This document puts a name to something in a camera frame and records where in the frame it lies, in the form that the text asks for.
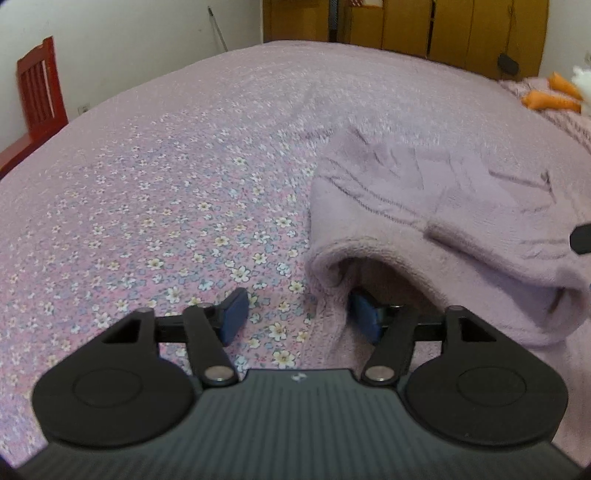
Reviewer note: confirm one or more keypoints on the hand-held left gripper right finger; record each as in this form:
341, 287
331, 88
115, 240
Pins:
364, 319

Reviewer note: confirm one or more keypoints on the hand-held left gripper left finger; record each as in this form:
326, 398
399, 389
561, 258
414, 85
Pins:
233, 316

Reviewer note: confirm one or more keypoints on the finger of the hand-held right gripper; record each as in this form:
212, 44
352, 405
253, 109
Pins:
582, 239

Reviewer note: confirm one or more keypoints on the lilac fleece sweater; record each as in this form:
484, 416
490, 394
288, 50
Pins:
415, 203

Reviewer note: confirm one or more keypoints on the pink knit blanket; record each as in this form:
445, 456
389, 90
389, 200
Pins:
570, 122

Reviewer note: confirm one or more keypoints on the white plush toy orange feet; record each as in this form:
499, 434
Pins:
565, 90

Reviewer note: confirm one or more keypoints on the bed with floral pink sheet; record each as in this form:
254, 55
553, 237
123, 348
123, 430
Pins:
175, 166

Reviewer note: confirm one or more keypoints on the black hanging pouch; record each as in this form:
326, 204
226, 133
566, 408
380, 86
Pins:
508, 63

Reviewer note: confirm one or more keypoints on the brown wooden wardrobe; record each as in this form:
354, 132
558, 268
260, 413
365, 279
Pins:
415, 27

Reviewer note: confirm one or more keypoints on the thin grey stick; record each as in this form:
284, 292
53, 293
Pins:
218, 28

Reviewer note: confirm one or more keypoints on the red wooden chair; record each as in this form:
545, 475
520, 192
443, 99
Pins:
40, 94

